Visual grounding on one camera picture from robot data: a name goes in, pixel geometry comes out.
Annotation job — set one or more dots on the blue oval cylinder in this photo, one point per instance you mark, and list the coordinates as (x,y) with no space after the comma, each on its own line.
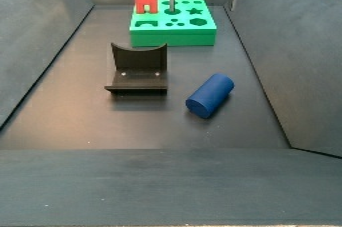
(210,95)

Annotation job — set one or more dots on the green shape sorter block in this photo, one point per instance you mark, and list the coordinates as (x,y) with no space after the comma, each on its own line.
(188,26)

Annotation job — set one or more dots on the black cradle fixture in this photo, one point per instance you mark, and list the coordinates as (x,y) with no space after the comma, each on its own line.
(141,69)

